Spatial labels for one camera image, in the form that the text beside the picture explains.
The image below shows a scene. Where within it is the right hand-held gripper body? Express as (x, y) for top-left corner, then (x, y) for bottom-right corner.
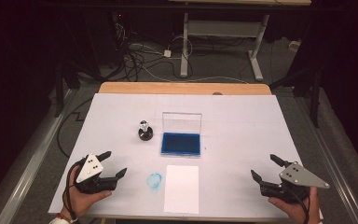
(259, 161), (331, 205)

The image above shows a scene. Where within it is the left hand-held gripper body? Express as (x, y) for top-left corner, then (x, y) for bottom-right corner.
(74, 153), (119, 194)

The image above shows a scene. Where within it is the black round stamp clear handle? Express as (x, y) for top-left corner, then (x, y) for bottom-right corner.
(137, 119), (154, 142)

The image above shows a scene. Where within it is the white paper sheet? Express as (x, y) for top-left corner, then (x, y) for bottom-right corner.
(163, 164), (200, 215)

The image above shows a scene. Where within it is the blue ink pad clear case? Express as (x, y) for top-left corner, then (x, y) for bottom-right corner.
(160, 111), (203, 158)

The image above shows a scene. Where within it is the person's left hand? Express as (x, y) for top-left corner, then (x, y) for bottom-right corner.
(63, 165), (113, 220)

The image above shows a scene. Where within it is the person's right hand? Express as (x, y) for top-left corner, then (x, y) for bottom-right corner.
(268, 186), (321, 224)

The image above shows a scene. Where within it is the black stand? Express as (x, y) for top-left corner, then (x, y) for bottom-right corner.
(268, 62), (323, 129)
(54, 59), (82, 119)

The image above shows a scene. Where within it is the wooden table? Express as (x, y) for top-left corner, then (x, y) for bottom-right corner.
(87, 81), (293, 223)

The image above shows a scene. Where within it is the small white box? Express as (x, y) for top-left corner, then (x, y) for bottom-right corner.
(288, 40), (302, 52)

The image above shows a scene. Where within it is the white metal desk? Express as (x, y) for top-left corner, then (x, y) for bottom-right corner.
(169, 0), (311, 82)

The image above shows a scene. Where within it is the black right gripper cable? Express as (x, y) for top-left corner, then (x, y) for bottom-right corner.
(287, 188), (311, 224)

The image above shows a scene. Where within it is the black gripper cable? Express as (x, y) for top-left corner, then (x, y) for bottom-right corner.
(287, 188), (311, 224)
(62, 162), (80, 223)

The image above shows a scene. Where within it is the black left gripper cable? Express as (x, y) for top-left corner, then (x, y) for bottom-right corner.
(62, 162), (80, 223)

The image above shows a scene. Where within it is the grey metal rail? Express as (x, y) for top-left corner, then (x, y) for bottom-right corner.
(292, 92), (358, 224)
(0, 88), (78, 224)

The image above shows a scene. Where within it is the thin black floor cable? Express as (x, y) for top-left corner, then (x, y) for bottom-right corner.
(56, 97), (94, 158)

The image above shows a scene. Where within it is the bundle of black floor cables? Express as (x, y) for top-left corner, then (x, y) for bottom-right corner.
(110, 22), (194, 82)

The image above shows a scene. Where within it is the long white floor cable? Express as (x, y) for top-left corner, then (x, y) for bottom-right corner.
(130, 43), (250, 85)

